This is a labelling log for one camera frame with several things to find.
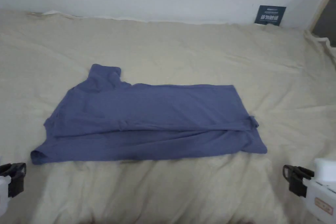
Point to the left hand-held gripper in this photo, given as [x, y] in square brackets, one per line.
[3, 190]

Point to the blue shirt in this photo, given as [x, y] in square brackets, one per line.
[157, 108]

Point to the wooden framed panel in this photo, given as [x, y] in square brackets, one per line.
[328, 22]

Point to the bed with beige sheet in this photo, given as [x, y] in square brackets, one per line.
[168, 45]

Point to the dark printed card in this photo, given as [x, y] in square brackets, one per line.
[270, 15]

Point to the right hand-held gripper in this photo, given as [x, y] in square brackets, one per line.
[323, 197]

